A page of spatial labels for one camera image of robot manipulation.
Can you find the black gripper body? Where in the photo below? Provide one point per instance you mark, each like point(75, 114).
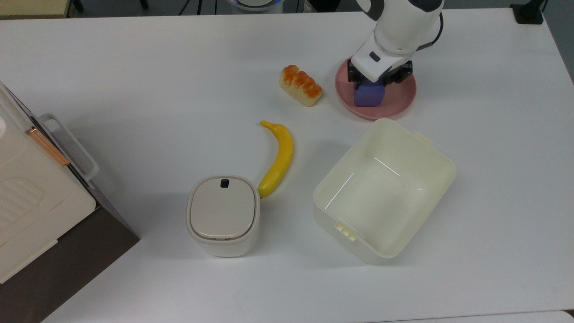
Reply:
point(389, 77)

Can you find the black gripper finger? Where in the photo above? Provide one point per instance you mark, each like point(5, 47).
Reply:
point(353, 74)
point(405, 72)

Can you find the purple foam cube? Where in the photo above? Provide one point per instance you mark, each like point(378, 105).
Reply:
point(370, 95)

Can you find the pink plastic plate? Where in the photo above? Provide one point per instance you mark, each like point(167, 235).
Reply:
point(399, 96)

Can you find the toy bread loaf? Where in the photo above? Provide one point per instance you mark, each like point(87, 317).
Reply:
point(300, 85)

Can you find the yellow toy banana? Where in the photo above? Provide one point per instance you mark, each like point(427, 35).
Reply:
point(280, 157)

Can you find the cream plastic storage box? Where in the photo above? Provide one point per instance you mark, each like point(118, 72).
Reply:
point(385, 188)

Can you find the small white lidded bin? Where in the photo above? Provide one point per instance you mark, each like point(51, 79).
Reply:
point(223, 213)

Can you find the wooden side table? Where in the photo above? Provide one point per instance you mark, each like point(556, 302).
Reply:
point(33, 6)

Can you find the white toaster oven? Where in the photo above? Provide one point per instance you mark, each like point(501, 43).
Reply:
point(27, 188)

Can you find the black clamp mount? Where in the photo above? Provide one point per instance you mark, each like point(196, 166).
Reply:
point(529, 11)

